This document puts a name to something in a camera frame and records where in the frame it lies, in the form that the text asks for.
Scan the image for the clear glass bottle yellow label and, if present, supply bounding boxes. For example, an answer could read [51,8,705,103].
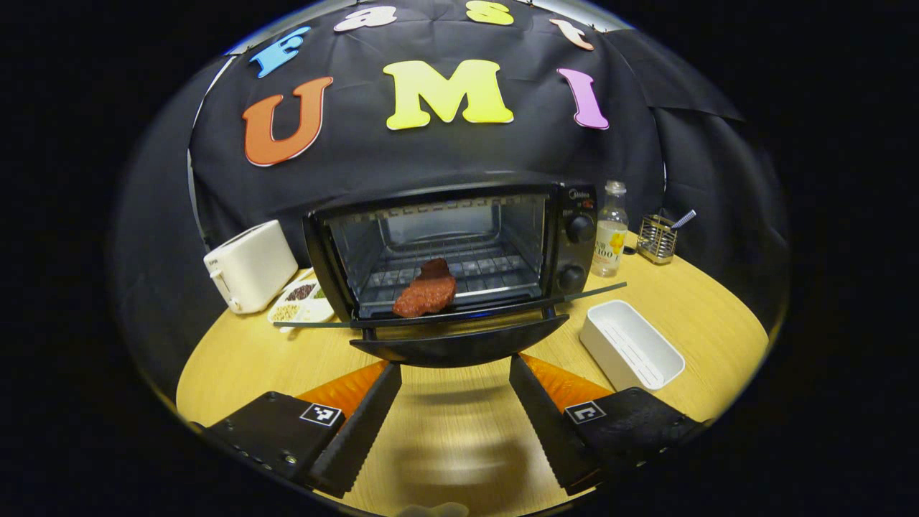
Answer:
[591,181,630,279]

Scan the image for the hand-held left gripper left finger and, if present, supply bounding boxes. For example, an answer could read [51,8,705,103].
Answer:
[203,360,403,499]

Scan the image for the white rectangular tray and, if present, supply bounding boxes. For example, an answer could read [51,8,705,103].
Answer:
[579,299,686,392]

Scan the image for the reddish brown meat piece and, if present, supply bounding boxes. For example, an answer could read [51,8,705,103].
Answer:
[392,258,457,319]

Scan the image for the white toaster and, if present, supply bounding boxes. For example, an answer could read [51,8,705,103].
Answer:
[203,220,299,315]

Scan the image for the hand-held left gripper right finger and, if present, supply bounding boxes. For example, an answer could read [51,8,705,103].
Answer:
[509,353,710,498]

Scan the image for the white divided dish with grains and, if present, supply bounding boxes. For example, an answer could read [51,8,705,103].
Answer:
[267,278,336,332]

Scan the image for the black electric oven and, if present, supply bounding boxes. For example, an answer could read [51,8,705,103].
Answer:
[273,180,629,369]

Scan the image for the metal wire utensil holder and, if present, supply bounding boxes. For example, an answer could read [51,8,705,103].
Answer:
[636,214,678,266]

